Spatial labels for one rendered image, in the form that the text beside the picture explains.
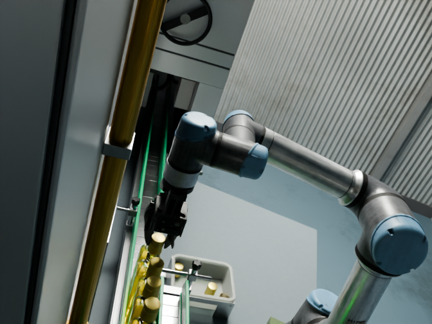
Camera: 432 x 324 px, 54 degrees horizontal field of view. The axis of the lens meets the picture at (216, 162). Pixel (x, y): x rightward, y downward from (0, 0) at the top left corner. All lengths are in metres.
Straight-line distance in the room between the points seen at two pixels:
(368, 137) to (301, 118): 0.66
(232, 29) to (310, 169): 0.94
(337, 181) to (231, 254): 0.82
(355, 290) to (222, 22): 1.16
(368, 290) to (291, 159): 0.35
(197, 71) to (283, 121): 2.43
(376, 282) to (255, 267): 0.78
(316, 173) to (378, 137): 3.28
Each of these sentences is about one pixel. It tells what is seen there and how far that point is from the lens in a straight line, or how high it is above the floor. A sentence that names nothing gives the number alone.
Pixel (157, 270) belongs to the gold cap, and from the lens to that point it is 1.02.
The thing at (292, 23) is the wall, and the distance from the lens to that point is 3.95.
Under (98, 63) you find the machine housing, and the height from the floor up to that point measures 1.81.
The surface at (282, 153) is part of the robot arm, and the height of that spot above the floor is 1.47.
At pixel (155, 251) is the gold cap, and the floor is 1.16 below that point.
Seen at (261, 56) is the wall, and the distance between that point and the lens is 4.03.
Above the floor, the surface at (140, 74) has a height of 1.75.
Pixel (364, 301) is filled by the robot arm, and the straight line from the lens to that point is 1.09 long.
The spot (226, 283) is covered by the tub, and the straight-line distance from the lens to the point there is 1.55.
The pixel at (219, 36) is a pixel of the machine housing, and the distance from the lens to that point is 1.80.
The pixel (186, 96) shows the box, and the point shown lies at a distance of 2.00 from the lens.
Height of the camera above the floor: 1.88
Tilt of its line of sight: 29 degrees down
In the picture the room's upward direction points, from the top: 21 degrees clockwise
